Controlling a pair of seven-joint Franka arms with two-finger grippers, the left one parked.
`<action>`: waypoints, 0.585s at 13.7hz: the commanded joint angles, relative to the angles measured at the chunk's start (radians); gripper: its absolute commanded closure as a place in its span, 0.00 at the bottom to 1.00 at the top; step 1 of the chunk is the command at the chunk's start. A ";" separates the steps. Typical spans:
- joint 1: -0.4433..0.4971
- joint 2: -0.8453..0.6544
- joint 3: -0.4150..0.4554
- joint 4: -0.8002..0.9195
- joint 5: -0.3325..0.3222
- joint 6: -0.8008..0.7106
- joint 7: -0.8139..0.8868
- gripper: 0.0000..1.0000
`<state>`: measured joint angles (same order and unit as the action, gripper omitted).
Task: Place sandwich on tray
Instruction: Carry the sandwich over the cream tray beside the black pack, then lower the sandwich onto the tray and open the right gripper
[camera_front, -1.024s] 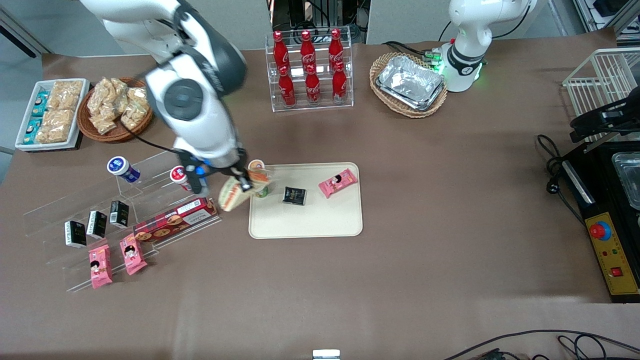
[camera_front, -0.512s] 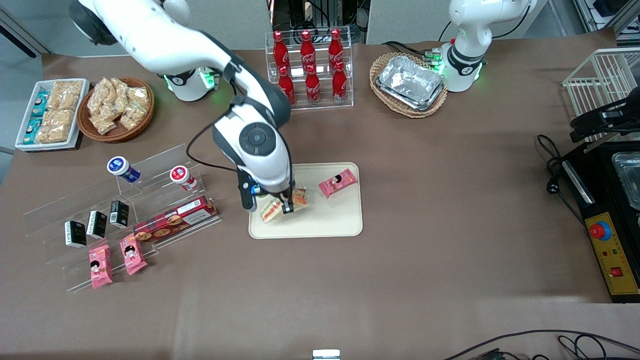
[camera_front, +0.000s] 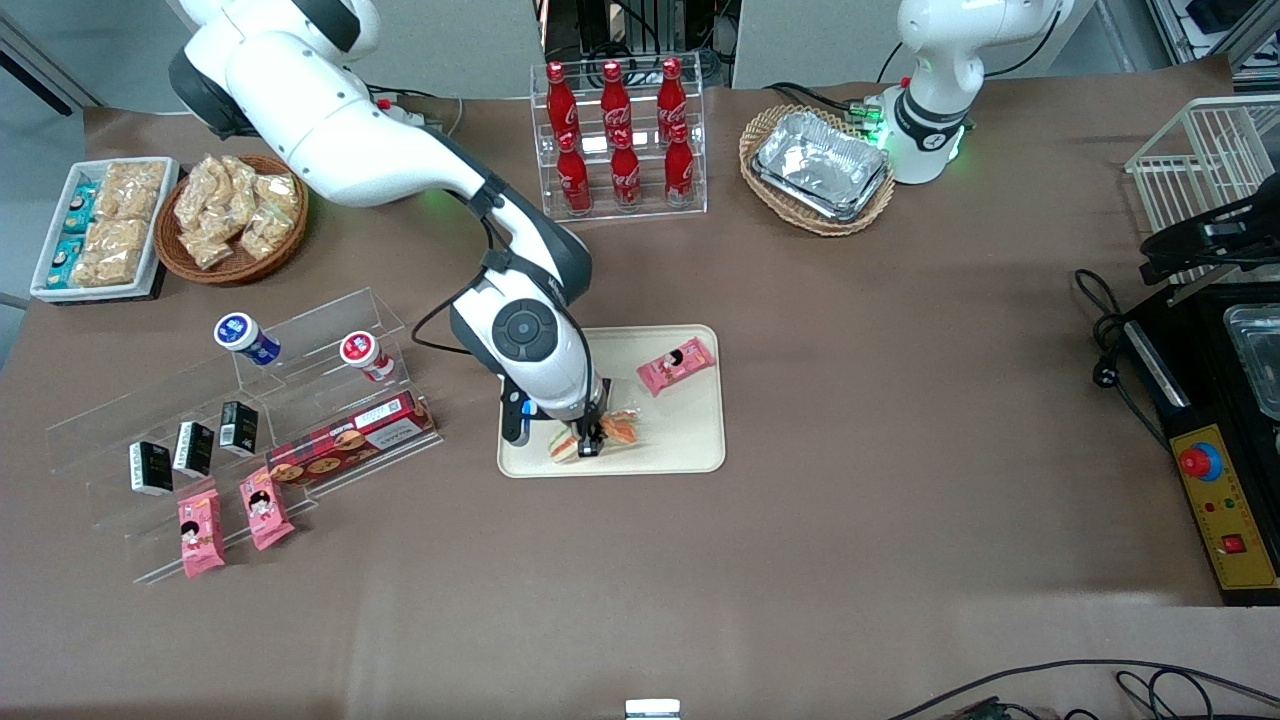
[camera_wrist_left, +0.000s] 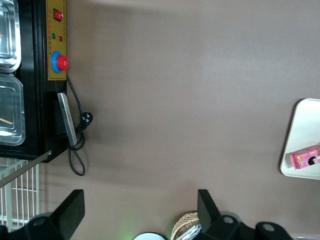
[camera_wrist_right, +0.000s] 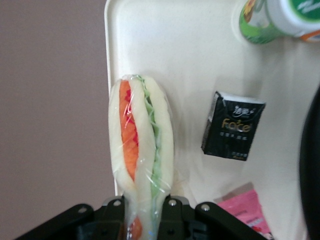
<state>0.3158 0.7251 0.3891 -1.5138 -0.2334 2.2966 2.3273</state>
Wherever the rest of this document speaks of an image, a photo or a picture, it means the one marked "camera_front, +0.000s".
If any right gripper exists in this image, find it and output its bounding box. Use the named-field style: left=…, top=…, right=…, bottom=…
left=525, top=378, right=614, bottom=459

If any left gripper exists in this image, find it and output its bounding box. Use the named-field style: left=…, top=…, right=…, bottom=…
left=1140, top=186, right=1280, bottom=288

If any triangle sandwich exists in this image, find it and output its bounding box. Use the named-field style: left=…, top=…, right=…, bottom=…
left=547, top=407, right=644, bottom=464

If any grey arm base connector box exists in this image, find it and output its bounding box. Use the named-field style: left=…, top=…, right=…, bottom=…
left=372, top=95, right=447, bottom=136

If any beige plastic tray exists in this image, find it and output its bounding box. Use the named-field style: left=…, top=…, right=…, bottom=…
left=497, top=324, right=727, bottom=479

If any clear metal machine tray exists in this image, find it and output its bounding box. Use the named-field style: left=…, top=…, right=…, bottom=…
left=1224, top=304, right=1280, bottom=421

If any aluminium foil tray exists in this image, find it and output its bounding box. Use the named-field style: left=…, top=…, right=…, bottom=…
left=758, top=110, right=890, bottom=209
left=752, top=160, right=893, bottom=223

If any pink snack packet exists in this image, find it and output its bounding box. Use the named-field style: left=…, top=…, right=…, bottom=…
left=637, top=337, right=717, bottom=398
left=177, top=490, right=227, bottom=580
left=238, top=467, right=297, bottom=552

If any black sealing machine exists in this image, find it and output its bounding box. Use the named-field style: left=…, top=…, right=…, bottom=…
left=1124, top=280, right=1280, bottom=607

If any clear acrylic bottle rack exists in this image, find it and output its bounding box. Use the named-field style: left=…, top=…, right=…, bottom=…
left=529, top=62, right=709, bottom=225

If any red cola bottle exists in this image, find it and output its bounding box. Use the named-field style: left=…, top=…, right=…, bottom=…
left=656, top=57, right=689, bottom=136
left=609, top=128, right=643, bottom=210
left=663, top=123, right=696, bottom=206
left=599, top=61, right=632, bottom=141
left=556, top=131, right=593, bottom=214
left=545, top=62, right=579, bottom=141

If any red lid cup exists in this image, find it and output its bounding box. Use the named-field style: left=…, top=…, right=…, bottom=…
left=339, top=331, right=396, bottom=384

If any red cookie box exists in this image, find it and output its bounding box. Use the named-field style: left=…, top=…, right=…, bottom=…
left=266, top=391, right=438, bottom=489

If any clear acrylic stepped shelf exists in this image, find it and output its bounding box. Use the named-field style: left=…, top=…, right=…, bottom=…
left=45, top=287, right=442, bottom=586

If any light wicker basket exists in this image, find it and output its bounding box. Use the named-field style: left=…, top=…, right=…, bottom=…
left=738, top=104, right=897, bottom=238

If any small black carton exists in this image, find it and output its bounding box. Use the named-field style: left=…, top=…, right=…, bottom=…
left=128, top=441, right=174, bottom=497
left=173, top=423, right=215, bottom=478
left=218, top=401, right=259, bottom=458

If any blue lid cup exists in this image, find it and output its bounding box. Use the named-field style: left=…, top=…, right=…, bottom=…
left=213, top=312, right=283, bottom=367

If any clear bag of crackers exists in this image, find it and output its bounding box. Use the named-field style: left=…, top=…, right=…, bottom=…
left=182, top=225, right=236, bottom=271
left=255, top=172, right=301, bottom=213
left=175, top=160, right=226, bottom=233
left=240, top=205, right=296, bottom=261
left=215, top=156, right=263, bottom=216

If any brown wicker snack basket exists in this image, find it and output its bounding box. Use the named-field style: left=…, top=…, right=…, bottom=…
left=154, top=154, right=310, bottom=287

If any black equipment rack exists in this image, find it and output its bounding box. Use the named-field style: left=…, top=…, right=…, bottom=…
left=538, top=0, right=743, bottom=89

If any golden crisp snack bag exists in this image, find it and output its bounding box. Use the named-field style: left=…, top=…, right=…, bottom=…
left=82, top=218, right=151, bottom=263
left=68, top=250, right=141, bottom=289
left=95, top=160, right=167, bottom=221

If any white rectangular snack dish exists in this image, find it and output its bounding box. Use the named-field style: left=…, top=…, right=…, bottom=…
left=30, top=157, right=181, bottom=301

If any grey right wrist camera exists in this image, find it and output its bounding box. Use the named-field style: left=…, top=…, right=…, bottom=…
left=501, top=388, right=533, bottom=447

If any white wire basket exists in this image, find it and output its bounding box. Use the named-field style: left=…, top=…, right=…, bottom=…
left=1125, top=95, right=1280, bottom=287

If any black power cable with plug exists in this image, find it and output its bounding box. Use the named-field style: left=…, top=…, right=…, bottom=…
left=1074, top=268, right=1173, bottom=453

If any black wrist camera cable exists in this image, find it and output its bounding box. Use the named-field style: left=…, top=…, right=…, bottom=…
left=410, top=180, right=521, bottom=357

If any long black cable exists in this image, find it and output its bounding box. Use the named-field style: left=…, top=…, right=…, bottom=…
left=885, top=658, right=1280, bottom=720

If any looped black cable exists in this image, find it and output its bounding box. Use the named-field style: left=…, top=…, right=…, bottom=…
left=1115, top=668, right=1280, bottom=720

